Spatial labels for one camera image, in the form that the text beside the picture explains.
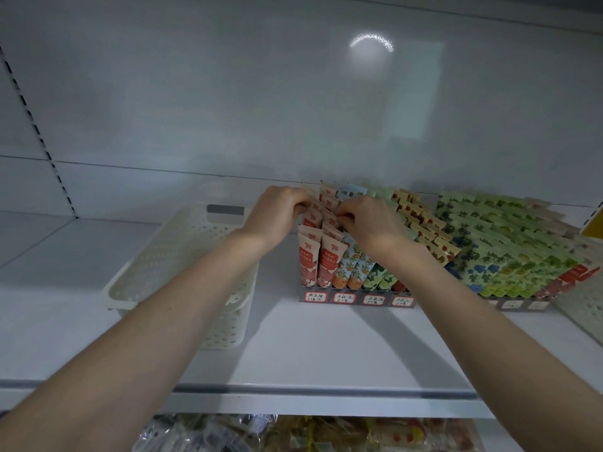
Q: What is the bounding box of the person's right hand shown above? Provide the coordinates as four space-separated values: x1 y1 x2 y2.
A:
334 195 420 269

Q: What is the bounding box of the person's left hand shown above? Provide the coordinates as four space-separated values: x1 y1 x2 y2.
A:
237 186 317 250

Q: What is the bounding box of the white perforated plastic basket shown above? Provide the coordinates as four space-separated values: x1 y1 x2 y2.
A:
102 203 260 350
563 268 603 347

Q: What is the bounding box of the white metal shelf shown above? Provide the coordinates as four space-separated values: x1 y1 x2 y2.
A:
0 0 603 452

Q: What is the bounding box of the row of hand cream tubes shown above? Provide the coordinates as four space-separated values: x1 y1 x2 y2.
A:
296 186 603 300

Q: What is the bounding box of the person's right forearm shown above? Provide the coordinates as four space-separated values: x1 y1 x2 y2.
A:
388 244 603 452

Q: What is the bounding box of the person's left forearm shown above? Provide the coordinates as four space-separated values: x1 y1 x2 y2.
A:
0 230 274 452

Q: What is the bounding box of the clear divider tray with labels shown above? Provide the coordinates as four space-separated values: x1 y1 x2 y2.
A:
303 291 552 313

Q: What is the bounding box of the pile of snack packets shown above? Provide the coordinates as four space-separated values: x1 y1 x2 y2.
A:
132 414 484 452

